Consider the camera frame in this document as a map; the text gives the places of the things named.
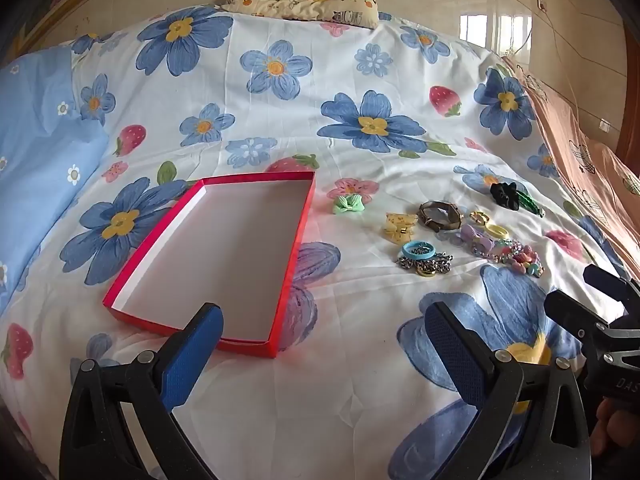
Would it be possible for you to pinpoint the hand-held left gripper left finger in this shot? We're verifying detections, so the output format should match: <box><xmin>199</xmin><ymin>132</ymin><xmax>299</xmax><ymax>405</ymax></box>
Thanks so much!
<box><xmin>59</xmin><ymin>302</ymin><xmax>224</xmax><ymax>480</ymax></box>

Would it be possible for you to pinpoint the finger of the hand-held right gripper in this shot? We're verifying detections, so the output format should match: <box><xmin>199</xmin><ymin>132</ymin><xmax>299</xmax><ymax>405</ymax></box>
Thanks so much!
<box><xmin>583</xmin><ymin>263</ymin><xmax>640</xmax><ymax>318</ymax></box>
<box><xmin>544</xmin><ymin>287</ymin><xmax>626</xmax><ymax>346</ymax></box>

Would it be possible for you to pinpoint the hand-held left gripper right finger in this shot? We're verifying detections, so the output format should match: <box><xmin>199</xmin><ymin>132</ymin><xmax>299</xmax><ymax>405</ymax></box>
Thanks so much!
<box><xmin>422</xmin><ymin>301</ymin><xmax>593</xmax><ymax>480</ymax></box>

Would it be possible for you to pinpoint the colourful beaded hair tie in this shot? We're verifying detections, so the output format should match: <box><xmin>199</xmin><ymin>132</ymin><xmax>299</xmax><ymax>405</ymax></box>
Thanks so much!
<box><xmin>492</xmin><ymin>239</ymin><xmax>545</xmax><ymax>278</ymax></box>

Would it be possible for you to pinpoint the silver metal chain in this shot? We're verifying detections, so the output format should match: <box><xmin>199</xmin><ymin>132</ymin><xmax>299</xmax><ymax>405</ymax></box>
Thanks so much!
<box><xmin>396</xmin><ymin>244</ymin><xmax>455</xmax><ymax>277</ymax></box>

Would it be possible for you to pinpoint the red shallow cardboard box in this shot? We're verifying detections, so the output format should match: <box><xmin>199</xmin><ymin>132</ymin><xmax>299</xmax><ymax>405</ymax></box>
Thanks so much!
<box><xmin>102</xmin><ymin>171</ymin><xmax>317</xmax><ymax>359</ymax></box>

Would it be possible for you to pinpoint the blue hair ring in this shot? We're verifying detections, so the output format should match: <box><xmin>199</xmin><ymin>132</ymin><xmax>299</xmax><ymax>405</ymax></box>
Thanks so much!
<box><xmin>401</xmin><ymin>241</ymin><xmax>435</xmax><ymax>262</ymax></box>

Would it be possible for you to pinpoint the yellow hair claw clip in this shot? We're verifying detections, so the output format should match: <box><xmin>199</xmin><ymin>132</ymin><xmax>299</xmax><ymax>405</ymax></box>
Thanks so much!
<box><xmin>383</xmin><ymin>212</ymin><xmax>419</xmax><ymax>245</ymax></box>

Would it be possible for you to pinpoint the wristwatch with mesh band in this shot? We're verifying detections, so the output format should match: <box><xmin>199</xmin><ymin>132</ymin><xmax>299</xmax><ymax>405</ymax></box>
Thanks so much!
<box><xmin>418</xmin><ymin>200</ymin><xmax>463</xmax><ymax>232</ymax></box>

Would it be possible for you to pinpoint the green bow hair tie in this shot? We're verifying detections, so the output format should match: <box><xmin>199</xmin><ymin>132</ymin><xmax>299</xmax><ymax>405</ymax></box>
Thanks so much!
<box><xmin>332</xmin><ymin>195</ymin><xmax>370</xmax><ymax>215</ymax></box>

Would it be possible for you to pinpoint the person's right hand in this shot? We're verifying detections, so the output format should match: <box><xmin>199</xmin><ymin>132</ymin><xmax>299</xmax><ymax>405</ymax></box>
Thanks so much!
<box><xmin>592</xmin><ymin>397</ymin><xmax>640</xmax><ymax>458</ymax></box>

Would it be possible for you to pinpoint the white floral bedsheet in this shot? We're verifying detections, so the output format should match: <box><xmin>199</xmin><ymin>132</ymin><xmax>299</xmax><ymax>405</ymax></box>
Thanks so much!
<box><xmin>0</xmin><ymin>5</ymin><xmax>640</xmax><ymax>480</ymax></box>

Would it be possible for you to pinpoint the purple bow hair clip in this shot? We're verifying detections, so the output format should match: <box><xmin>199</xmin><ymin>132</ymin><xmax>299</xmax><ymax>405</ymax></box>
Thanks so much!
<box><xmin>459</xmin><ymin>224</ymin><xmax>496</xmax><ymax>256</ymax></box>

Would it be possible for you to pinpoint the black and green hair clip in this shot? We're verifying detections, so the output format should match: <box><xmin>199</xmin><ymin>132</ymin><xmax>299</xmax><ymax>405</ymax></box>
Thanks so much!
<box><xmin>489</xmin><ymin>181</ymin><xmax>521</xmax><ymax>209</ymax></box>

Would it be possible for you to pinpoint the orange printed cloth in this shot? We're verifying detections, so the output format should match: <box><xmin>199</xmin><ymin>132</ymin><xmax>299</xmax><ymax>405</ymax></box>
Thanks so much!
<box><xmin>502</xmin><ymin>55</ymin><xmax>640</xmax><ymax>281</ymax></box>

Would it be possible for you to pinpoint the brown wooden panel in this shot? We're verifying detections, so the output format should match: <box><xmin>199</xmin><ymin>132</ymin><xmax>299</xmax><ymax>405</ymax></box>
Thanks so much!
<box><xmin>614</xmin><ymin>10</ymin><xmax>640</xmax><ymax>181</ymax></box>

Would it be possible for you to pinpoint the blue floral pillow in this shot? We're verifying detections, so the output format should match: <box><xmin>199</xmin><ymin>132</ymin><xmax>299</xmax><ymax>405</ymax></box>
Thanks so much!
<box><xmin>0</xmin><ymin>46</ymin><xmax>111</xmax><ymax>311</ymax></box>

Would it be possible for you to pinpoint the cream animal print pillow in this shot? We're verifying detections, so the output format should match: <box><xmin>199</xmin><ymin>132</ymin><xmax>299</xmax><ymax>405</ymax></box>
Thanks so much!
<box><xmin>220</xmin><ymin>0</ymin><xmax>379</xmax><ymax>29</ymax></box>

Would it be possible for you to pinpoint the brown wooden frame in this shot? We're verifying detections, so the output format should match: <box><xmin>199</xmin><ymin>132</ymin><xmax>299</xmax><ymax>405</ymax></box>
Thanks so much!
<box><xmin>0</xmin><ymin>0</ymin><xmax>171</xmax><ymax>68</ymax></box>

